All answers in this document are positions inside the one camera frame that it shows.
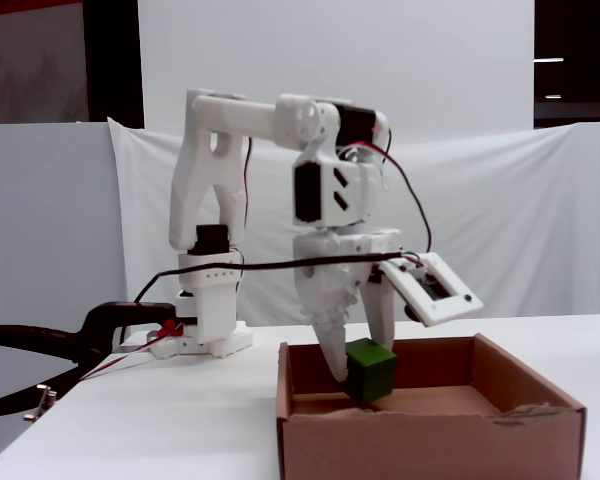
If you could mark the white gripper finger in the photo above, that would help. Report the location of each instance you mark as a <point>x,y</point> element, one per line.
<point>335,345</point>
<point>380,310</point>

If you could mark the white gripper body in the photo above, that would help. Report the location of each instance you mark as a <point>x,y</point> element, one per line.
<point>330,252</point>

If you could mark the green cube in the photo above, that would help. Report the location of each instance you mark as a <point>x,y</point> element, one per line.
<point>372,372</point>

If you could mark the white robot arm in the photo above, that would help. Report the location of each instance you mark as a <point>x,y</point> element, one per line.
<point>220,115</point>

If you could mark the brown cardboard box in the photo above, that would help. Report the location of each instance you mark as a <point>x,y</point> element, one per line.
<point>405,445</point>

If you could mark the white backdrop cloth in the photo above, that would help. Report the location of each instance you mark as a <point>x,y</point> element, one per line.
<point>505,210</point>

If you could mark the white backdrop board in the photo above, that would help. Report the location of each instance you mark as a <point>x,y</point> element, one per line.
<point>430,60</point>

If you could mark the black clamp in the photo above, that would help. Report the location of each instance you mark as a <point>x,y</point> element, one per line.
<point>120,315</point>

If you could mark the fluorescent light strip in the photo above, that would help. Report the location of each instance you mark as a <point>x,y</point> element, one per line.
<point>553,96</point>
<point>549,60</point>

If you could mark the grey partition panel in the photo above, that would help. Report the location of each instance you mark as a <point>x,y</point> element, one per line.
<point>30,200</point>

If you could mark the beige framed panel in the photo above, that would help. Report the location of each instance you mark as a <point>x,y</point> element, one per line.
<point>30,65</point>

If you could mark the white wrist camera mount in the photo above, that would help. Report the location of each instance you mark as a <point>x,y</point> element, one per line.
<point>430,312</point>

